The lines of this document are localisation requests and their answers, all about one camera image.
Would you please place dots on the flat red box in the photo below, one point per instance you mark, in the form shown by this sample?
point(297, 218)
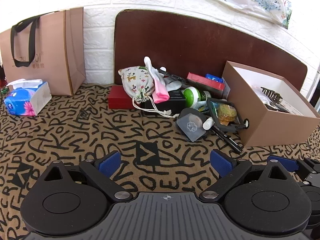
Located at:
point(205, 80)

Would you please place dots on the white sock with pink toe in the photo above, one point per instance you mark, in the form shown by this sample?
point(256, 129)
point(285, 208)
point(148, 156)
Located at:
point(160, 90)

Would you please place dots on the blue packet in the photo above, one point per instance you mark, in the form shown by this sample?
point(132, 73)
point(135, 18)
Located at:
point(215, 78)

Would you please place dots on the small red box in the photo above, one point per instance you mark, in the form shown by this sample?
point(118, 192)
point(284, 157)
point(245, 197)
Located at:
point(118, 97)

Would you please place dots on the black pen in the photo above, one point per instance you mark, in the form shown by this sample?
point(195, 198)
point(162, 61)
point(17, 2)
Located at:
point(228, 142)
point(226, 136)

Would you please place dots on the small white tube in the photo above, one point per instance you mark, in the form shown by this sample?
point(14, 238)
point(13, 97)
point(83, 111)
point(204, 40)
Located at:
point(208, 124)

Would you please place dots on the black charger box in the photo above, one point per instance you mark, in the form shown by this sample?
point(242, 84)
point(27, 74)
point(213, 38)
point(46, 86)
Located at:
point(172, 102)

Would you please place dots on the pink paper bag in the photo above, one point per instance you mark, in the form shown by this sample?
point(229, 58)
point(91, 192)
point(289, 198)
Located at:
point(50, 55)

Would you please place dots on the brown wooden board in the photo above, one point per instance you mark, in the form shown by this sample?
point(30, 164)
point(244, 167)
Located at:
point(200, 45)

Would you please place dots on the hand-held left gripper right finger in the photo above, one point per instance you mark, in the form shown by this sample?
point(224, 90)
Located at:
point(221, 163)

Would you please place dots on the black rectangular clear frame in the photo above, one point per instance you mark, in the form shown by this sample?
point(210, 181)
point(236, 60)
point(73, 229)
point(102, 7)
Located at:
point(211, 110)

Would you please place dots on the bronze hair claw clip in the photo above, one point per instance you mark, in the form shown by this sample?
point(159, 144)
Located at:
point(271, 93)

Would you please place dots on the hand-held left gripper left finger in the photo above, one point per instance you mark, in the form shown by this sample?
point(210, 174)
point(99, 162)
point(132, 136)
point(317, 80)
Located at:
point(110, 161)

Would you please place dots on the pink brown cardboard box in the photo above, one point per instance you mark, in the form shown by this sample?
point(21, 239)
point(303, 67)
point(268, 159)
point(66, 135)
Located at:
point(262, 127)

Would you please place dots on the black hair clip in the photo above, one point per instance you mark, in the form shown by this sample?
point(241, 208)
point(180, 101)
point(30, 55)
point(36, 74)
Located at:
point(276, 107)

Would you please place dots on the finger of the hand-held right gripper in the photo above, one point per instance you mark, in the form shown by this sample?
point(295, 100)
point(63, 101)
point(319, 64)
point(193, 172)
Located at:
point(287, 162)

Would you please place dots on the green white packet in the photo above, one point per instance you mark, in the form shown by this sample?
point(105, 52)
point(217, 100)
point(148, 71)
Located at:
point(203, 108)

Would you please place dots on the green white bottle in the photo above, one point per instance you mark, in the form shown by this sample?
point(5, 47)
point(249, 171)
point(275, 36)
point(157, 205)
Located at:
point(192, 96)

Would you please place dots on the black flat case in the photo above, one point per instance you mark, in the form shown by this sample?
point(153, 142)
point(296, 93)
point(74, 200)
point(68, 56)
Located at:
point(175, 76)

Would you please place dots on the yellow snack packet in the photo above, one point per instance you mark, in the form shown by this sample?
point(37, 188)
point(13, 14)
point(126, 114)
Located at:
point(226, 113)

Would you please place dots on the dark grey round case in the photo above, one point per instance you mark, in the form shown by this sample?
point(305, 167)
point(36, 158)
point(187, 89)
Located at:
point(192, 111)

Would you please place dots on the blue pink tissue pack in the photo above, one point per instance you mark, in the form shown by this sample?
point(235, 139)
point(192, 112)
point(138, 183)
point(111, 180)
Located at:
point(27, 100)

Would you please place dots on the letter print desktop cloth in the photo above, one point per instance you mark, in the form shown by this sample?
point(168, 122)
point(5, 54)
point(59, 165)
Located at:
point(75, 135)

